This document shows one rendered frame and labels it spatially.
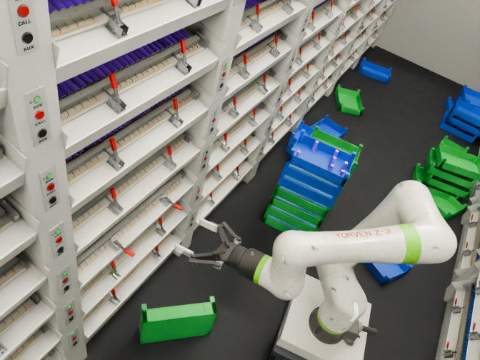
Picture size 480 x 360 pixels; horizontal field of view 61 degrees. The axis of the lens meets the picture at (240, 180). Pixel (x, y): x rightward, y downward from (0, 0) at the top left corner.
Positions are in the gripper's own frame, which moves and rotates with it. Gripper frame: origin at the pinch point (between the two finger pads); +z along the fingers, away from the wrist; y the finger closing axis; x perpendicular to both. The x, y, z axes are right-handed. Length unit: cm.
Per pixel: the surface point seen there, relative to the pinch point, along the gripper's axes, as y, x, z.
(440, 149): 193, -52, -65
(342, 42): 221, -7, 23
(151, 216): 5.4, -7.8, 22.3
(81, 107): -19, 51, 14
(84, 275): -26.4, -7.7, 22.4
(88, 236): -24.4, 10.8, 17.7
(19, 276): -44, 13, 21
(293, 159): 80, -17, -3
